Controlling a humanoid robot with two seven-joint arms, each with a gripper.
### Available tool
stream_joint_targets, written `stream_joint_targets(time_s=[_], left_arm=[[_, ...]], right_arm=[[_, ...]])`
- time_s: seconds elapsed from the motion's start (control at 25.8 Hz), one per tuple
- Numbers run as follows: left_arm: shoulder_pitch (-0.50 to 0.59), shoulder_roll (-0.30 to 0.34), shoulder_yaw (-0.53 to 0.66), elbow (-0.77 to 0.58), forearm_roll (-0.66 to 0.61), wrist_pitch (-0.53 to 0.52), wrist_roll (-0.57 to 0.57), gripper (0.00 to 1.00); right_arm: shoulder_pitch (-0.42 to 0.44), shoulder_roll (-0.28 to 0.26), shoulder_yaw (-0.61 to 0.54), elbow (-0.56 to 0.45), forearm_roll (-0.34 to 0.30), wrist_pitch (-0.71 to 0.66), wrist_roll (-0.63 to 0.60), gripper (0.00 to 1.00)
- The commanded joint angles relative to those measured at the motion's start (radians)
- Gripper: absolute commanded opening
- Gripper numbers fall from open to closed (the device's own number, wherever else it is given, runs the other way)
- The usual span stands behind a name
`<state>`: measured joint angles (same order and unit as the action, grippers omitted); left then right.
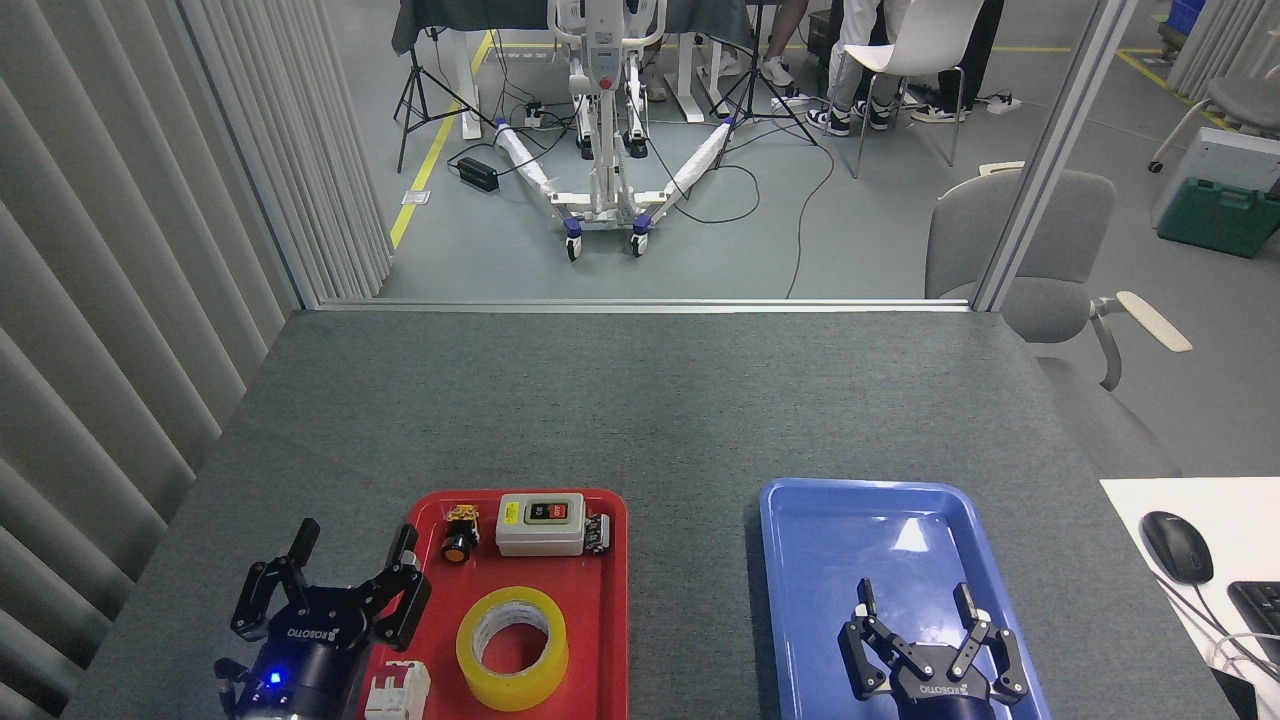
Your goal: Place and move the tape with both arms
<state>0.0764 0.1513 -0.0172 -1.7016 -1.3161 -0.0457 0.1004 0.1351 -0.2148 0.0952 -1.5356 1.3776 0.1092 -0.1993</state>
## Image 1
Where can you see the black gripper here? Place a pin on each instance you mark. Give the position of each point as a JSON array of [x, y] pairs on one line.
[[945, 698], [310, 660]]

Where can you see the yellow tape roll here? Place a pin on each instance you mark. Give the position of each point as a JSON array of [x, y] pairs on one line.
[[478, 675]]

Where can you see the black orange push button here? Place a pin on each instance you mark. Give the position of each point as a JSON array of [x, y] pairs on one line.
[[458, 548]]

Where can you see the blue plastic tray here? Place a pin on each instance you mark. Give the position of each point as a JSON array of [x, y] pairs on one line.
[[830, 560]]

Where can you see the red plastic tray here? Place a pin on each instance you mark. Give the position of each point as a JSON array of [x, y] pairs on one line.
[[595, 640]]

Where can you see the black computer mouse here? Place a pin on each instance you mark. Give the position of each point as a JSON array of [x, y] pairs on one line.
[[1176, 548]]

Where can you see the small black electrical component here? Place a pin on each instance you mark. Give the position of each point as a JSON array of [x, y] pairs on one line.
[[597, 533]]

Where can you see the black keyboard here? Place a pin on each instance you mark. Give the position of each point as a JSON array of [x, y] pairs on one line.
[[1260, 615]]

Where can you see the white side desk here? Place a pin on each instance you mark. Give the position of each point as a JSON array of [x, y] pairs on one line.
[[1240, 520]]

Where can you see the grey pleated curtain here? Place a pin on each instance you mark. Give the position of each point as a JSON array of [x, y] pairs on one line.
[[1220, 40], [100, 300]]

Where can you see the white floor label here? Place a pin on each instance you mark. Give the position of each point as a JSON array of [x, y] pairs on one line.
[[416, 197]]

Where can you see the grey armchair with wooden armrest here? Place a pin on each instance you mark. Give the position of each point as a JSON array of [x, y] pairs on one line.
[[1040, 230]]

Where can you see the black power adapter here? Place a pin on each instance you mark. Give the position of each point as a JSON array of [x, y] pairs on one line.
[[478, 174]]

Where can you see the green plastic case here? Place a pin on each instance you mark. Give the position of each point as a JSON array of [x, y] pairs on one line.
[[1215, 220]]

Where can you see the black tripod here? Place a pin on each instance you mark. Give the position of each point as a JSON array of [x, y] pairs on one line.
[[413, 85], [752, 90]]

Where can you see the white power strip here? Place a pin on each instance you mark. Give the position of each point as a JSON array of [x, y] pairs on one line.
[[1003, 103], [534, 115]]

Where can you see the white stand on wheels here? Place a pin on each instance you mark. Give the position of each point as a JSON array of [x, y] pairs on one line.
[[605, 150]]

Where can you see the person in grey trousers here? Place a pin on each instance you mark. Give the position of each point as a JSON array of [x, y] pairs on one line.
[[850, 90]]

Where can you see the person in black trousers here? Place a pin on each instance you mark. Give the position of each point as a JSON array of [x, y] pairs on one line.
[[975, 60]]

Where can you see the person with bare leg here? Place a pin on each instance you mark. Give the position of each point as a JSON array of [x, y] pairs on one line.
[[778, 68]]

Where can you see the white plastic chair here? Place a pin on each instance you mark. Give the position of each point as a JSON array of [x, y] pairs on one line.
[[925, 40]]

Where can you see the grey office chair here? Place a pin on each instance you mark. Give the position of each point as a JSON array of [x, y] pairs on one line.
[[1245, 100]]

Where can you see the blue bin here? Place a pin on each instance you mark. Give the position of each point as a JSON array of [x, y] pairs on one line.
[[1187, 15]]

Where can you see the grey switch box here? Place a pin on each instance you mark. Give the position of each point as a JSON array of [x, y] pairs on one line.
[[540, 538]]

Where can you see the silver table rail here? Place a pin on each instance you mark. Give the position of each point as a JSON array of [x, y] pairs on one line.
[[640, 305]]

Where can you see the silver post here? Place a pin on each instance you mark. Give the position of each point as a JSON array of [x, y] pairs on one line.
[[1050, 150]]

